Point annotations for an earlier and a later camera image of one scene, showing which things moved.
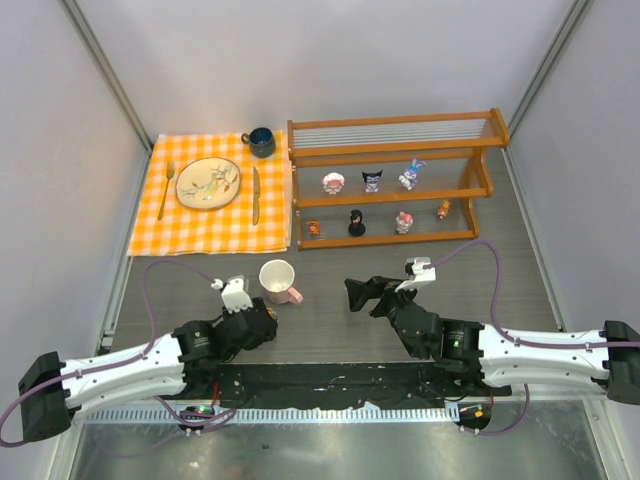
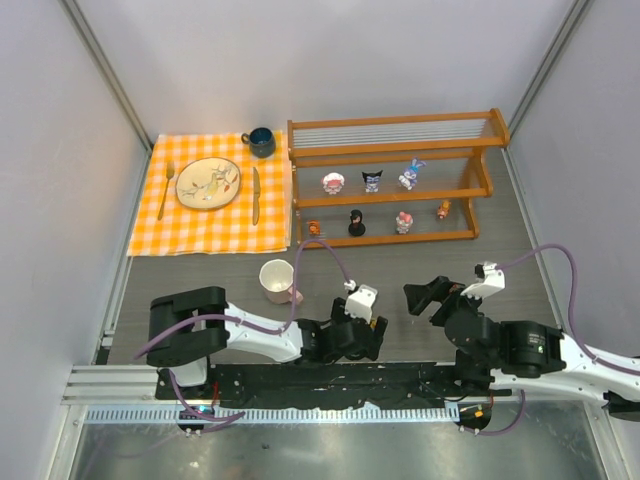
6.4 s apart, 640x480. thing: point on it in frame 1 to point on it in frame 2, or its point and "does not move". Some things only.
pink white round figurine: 333,182 does not move
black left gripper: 265,320 to 372,338
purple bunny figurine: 409,178 does not move
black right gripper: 382,298 to 441,301
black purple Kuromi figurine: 371,181 does not move
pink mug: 277,277 does not move
